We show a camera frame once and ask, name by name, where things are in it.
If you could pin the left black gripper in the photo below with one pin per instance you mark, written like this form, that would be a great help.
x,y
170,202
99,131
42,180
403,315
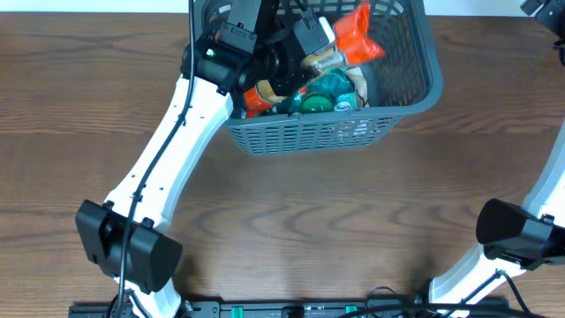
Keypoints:
x,y
286,71

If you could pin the green lidded jar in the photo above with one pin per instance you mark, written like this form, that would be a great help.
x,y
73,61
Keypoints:
x,y
316,99

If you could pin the green coffee mix bag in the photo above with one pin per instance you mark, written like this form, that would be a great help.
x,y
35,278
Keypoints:
x,y
336,83

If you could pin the white brown snack bag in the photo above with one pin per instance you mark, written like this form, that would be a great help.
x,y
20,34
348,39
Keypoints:
x,y
360,84

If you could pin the tissue multipack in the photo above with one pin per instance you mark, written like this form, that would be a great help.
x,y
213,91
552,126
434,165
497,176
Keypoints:
x,y
346,102

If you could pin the red and gold pasta packet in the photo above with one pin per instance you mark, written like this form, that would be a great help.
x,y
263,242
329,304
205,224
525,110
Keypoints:
x,y
352,48

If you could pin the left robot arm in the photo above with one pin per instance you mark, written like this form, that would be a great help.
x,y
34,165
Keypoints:
x,y
126,235

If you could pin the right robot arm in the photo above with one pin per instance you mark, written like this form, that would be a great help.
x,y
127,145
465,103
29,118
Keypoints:
x,y
511,240

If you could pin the grey plastic basket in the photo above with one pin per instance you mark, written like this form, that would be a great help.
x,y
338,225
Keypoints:
x,y
406,81

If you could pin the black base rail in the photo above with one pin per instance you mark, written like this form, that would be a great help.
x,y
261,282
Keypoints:
x,y
215,309

